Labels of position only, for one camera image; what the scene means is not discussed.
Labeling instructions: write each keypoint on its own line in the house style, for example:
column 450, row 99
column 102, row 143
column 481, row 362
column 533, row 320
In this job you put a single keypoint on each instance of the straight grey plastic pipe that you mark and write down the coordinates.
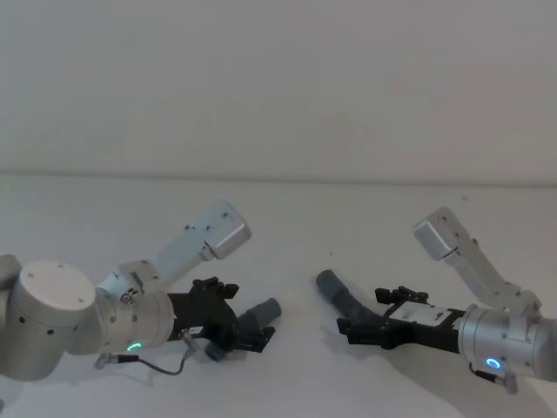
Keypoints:
column 261, row 313

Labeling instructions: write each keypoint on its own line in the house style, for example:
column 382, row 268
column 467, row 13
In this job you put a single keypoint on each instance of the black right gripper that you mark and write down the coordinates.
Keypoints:
column 422, row 328

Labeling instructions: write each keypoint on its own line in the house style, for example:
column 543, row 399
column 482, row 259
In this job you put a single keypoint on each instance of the bent grey plastic pipe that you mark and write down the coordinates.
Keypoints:
column 339, row 291

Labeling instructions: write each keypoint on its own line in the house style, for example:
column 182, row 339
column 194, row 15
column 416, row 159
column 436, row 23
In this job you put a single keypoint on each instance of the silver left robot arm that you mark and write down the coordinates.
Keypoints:
column 52, row 313

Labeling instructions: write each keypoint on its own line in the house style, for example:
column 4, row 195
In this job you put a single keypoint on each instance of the white curtain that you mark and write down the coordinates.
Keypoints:
column 278, row 87

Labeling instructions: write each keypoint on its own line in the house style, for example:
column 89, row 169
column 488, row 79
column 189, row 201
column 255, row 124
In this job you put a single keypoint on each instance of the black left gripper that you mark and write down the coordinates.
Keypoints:
column 204, row 311

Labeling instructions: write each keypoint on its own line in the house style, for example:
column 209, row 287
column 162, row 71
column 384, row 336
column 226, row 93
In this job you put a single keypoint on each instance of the white table cloth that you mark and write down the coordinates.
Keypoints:
column 296, row 383

